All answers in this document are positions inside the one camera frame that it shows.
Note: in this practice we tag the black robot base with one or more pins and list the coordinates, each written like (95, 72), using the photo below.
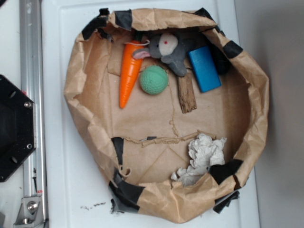
(16, 128)

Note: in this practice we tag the crumpled white paper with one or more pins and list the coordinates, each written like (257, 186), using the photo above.
(204, 152)

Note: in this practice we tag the brown paper bag bin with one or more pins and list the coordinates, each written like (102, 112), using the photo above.
(137, 148)

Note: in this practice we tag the green dimpled ball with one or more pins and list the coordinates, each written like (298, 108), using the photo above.
(153, 80)

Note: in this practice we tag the brown wood piece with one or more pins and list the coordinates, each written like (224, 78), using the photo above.
(186, 93)

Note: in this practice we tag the orange plastic carrot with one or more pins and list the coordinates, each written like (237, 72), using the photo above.
(130, 68)

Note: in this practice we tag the blue wooden block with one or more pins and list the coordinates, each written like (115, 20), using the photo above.
(204, 69)

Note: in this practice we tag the grey plush bunny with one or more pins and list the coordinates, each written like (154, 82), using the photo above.
(171, 49)

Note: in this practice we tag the black object behind block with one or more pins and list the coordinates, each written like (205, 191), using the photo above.
(222, 64)

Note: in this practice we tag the aluminium rail frame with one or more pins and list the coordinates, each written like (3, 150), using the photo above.
(31, 62)

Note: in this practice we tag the metal corner bracket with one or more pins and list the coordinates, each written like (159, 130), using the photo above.
(30, 214)

